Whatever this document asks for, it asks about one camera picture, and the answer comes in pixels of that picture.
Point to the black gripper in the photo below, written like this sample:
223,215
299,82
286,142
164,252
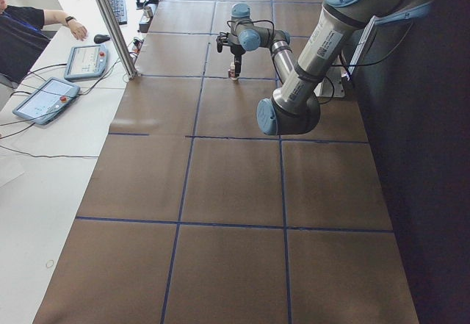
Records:
236,51

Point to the white PPR valve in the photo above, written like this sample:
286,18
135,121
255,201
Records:
232,74

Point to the teach pendant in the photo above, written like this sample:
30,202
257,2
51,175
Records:
86,62
48,101

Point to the upper teach pendant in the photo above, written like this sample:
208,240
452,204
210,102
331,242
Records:
86,62

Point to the person's hand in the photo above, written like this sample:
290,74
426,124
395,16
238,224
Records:
78,30

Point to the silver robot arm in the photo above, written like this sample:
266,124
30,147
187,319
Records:
293,108

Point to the lower teach pendant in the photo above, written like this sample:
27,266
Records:
48,101

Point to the black computer mouse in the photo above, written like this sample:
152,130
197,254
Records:
100,38

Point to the metal cylinder weight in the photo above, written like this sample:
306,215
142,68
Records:
147,11

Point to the white pedestal column base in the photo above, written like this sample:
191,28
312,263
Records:
335,84

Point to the aluminium frame post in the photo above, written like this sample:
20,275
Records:
117,38

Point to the seated person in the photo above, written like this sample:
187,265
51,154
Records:
22,37

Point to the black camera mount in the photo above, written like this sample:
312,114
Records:
222,40

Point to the black keyboard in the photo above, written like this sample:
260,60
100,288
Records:
119,9

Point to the black box under weight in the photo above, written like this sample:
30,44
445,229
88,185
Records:
145,23

